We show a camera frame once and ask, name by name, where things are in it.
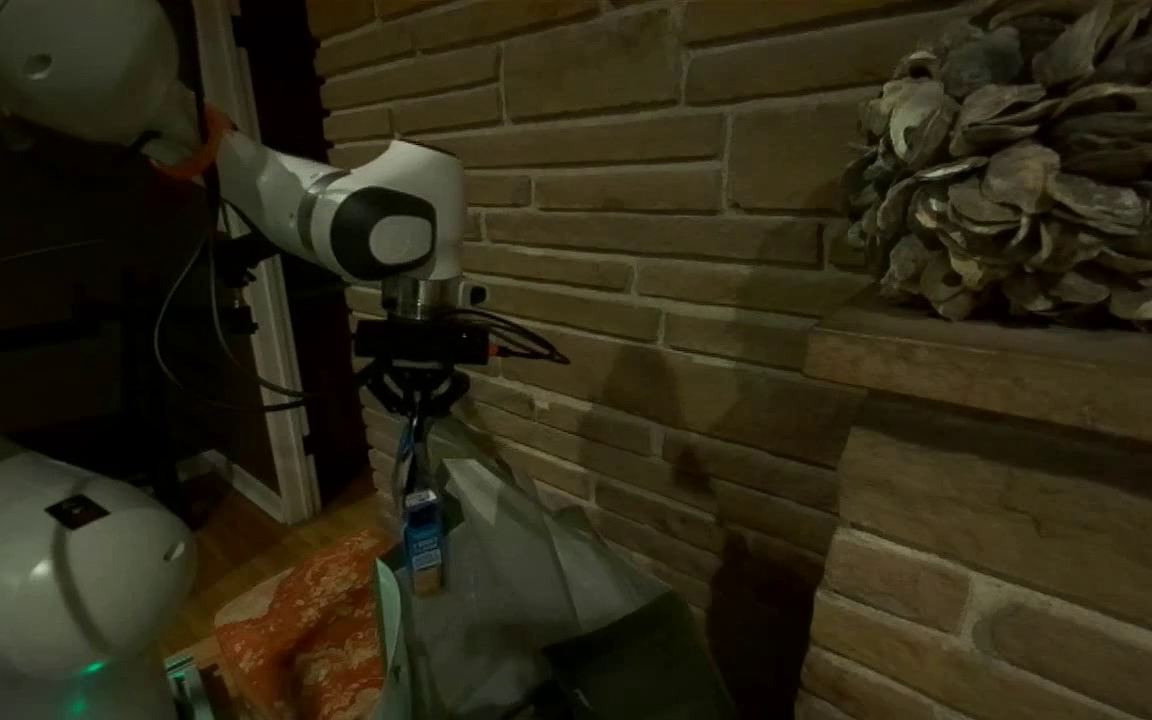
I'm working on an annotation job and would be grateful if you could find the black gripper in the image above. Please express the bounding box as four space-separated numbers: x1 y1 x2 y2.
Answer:
359 359 477 501

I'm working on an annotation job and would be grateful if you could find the red patterned rug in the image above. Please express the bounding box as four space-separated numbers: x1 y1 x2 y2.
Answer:
192 520 406 720

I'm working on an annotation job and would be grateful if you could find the wooden mantel shelf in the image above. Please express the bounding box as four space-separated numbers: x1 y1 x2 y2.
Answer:
803 306 1152 461

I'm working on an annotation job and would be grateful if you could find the grey shell wreath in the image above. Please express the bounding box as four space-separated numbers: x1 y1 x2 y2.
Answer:
839 0 1152 332

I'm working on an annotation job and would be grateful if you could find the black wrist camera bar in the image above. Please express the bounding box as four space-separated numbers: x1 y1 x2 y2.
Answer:
354 313 496 368

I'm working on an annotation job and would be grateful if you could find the white door frame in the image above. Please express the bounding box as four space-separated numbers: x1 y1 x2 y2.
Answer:
187 0 327 528

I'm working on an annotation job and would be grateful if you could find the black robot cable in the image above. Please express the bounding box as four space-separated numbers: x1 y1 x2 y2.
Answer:
149 215 315 418

